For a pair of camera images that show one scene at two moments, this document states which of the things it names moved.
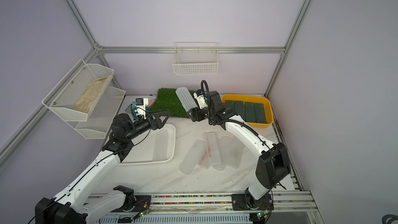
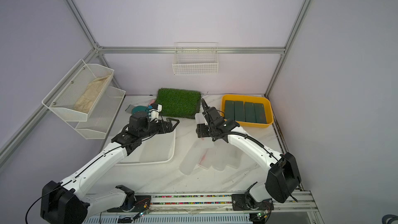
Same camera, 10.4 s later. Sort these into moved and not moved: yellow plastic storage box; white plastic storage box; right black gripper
Moved: right black gripper
Not moved: white plastic storage box; yellow plastic storage box
